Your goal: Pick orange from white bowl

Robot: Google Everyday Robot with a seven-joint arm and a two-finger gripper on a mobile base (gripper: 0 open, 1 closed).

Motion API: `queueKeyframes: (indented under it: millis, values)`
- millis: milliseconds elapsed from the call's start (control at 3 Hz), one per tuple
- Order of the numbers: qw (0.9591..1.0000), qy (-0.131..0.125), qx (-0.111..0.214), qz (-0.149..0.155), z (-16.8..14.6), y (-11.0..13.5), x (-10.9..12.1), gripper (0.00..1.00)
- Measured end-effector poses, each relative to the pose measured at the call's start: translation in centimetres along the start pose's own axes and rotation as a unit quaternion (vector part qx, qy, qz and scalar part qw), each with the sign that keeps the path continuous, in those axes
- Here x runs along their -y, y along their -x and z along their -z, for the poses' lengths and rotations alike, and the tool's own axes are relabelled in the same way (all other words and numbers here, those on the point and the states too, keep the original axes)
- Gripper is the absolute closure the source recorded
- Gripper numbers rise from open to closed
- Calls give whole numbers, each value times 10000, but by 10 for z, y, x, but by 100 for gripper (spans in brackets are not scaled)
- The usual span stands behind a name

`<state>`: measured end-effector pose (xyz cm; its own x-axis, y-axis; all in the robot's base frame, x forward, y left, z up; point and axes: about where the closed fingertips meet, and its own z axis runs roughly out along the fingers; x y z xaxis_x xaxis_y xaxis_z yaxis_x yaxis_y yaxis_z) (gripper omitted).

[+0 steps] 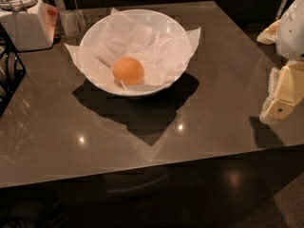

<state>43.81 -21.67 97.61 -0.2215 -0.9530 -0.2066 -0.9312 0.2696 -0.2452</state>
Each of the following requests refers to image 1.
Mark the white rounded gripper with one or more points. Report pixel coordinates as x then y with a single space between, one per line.
292 32

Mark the white bowl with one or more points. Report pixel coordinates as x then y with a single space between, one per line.
95 48

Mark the white crumpled paper liner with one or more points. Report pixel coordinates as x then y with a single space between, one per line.
148 48

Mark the orange fruit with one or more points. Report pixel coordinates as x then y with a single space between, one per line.
128 70

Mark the clear plastic container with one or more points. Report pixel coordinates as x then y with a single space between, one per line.
69 23

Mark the white ceramic clip-top jar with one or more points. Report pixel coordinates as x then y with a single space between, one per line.
30 24

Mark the black wire rack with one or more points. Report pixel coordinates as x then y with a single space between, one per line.
12 69

